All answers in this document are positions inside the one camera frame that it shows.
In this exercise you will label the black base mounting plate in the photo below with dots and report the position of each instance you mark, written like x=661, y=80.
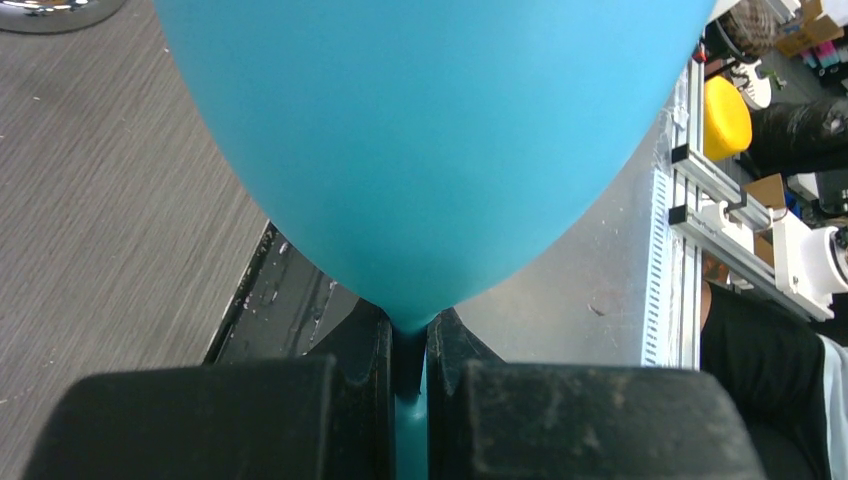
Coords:
x=282, y=307

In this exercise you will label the person in black shirt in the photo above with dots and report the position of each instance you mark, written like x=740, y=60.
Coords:
x=788, y=382

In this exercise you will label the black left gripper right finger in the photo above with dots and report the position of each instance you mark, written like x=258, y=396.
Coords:
x=490, y=419

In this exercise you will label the blue wine glass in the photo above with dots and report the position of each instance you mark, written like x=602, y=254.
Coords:
x=421, y=152

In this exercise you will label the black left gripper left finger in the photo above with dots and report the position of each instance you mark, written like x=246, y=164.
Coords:
x=322, y=415

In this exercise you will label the chrome wine glass rack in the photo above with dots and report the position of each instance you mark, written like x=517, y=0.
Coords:
x=48, y=17

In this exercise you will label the aluminium frame rail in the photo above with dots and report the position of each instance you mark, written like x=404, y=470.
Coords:
x=696, y=208

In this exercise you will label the yellow round object outside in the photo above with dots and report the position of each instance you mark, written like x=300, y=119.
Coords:
x=727, y=120

